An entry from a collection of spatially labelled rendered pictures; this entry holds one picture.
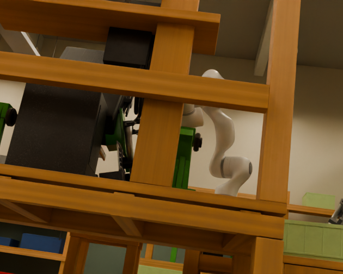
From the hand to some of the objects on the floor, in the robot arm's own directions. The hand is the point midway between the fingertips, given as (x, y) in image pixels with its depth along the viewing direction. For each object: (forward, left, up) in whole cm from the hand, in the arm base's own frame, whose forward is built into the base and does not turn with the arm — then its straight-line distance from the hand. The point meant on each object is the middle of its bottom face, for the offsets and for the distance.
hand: (130, 128), depth 201 cm
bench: (0, -11, -119) cm, 120 cm away
